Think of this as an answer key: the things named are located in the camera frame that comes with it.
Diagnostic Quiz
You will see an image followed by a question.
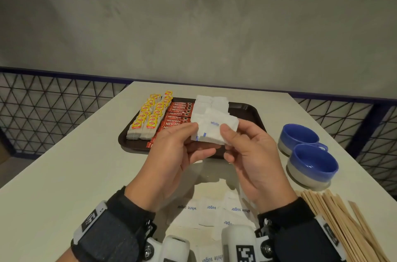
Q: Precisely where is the person's right hand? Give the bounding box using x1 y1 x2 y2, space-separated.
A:
219 119 298 213

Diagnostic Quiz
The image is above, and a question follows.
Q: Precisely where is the person's left hand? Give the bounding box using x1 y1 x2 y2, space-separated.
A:
124 122 217 213

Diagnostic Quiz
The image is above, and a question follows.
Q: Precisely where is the row of red Nescafe sachets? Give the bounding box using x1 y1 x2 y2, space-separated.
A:
146 102 194 149

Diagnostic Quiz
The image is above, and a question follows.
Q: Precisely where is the white sugar packet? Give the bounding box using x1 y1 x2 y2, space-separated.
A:
203 107 239 135
190 121 227 146

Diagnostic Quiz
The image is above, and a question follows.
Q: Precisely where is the brown plastic tray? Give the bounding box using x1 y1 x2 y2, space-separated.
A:
117 97 267 159

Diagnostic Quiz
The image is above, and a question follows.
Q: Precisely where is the pile of white sugar sachets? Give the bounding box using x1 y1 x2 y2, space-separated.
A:
167 189 260 262

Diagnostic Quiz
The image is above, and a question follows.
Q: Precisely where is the row of white sugar packets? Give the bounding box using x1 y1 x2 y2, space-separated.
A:
191 95 214 123
212 96 230 116

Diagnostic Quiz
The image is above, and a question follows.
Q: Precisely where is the pile of wooden stirrers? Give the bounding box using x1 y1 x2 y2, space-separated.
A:
294 190 390 262

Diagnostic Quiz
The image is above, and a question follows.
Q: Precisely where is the person's left forearm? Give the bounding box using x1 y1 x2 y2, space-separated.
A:
55 248 77 262

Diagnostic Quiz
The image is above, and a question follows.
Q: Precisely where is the blue and white bowl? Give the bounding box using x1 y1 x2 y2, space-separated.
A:
286 143 339 188
277 124 329 157

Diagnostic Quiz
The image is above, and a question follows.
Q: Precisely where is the brown cardboard box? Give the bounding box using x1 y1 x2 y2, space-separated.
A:
0 141 12 165

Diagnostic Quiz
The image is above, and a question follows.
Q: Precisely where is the black right wrist strap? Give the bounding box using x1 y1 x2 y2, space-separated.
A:
257 198 347 262

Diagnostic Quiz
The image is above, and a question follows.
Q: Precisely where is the black wrist strap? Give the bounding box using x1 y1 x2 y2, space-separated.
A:
70 186 157 262
257 198 347 262

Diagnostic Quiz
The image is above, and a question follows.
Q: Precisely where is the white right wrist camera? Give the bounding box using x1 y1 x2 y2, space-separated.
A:
221 224 275 262

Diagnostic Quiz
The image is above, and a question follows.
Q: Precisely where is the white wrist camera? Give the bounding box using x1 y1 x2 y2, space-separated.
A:
221 224 275 262
142 235 190 262

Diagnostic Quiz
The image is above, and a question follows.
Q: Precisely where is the black left wrist strap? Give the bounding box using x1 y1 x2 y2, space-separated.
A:
70 186 157 262

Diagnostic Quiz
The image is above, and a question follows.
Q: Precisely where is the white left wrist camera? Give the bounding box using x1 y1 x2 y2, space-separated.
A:
142 235 190 262

